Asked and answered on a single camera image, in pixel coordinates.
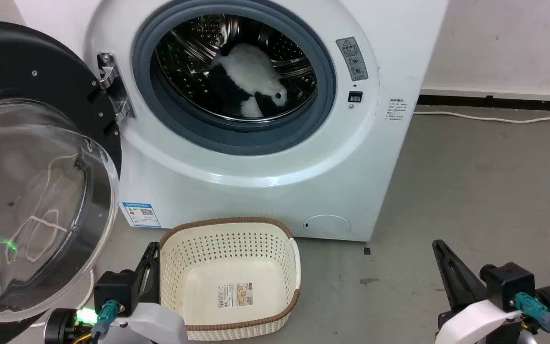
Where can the blue energy label sticker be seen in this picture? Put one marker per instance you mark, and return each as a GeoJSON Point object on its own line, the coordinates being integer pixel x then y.
{"type": "Point", "coordinates": [140, 214]}

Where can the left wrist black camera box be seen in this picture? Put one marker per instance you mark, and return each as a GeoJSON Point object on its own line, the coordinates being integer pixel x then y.
{"type": "Point", "coordinates": [114, 289]}

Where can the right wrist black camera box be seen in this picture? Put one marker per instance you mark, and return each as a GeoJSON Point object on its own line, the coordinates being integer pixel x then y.
{"type": "Point", "coordinates": [506, 286]}

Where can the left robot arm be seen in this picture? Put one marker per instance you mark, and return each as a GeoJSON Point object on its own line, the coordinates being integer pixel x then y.
{"type": "Point", "coordinates": [62, 327]}

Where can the black baseboard strip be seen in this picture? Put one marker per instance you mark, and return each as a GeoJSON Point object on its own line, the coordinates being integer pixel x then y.
{"type": "Point", "coordinates": [494, 102]}

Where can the black door latch socket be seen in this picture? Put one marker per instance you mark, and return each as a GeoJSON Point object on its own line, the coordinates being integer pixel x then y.
{"type": "Point", "coordinates": [355, 96]}

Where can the round drain filter cover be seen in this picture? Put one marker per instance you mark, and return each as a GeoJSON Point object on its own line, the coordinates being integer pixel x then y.
{"type": "Point", "coordinates": [327, 226]}

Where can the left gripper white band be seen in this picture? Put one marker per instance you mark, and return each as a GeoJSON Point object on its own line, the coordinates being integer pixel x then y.
{"type": "Point", "coordinates": [160, 325]}

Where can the stainless steel washer drum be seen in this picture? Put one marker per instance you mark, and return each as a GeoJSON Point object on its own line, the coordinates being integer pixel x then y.
{"type": "Point", "coordinates": [194, 52]}

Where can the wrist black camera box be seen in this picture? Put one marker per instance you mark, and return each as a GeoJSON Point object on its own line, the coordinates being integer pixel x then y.
{"type": "Point", "coordinates": [506, 286]}
{"type": "Point", "coordinates": [114, 289]}

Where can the washer door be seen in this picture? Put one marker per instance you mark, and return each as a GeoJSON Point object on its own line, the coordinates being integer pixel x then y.
{"type": "Point", "coordinates": [17, 62]}

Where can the grey warning sticker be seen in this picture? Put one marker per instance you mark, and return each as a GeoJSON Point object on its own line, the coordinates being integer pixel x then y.
{"type": "Point", "coordinates": [353, 59]}

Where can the white front-load washing machine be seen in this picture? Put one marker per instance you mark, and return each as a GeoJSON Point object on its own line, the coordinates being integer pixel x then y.
{"type": "Point", "coordinates": [256, 191]}

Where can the black and white panda plush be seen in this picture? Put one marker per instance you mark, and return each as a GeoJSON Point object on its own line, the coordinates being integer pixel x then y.
{"type": "Point", "coordinates": [251, 71]}

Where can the metal door hinge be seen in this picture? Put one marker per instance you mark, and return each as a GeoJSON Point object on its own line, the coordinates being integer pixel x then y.
{"type": "Point", "coordinates": [115, 86]}

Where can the paper label in basket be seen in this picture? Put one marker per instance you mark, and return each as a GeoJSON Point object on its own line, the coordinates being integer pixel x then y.
{"type": "Point", "coordinates": [235, 295]}

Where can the cream laundry basket brown rim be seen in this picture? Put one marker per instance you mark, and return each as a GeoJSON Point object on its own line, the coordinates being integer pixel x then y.
{"type": "Point", "coordinates": [237, 248]}

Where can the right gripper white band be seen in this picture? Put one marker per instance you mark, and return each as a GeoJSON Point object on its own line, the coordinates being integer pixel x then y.
{"type": "Point", "coordinates": [478, 325]}

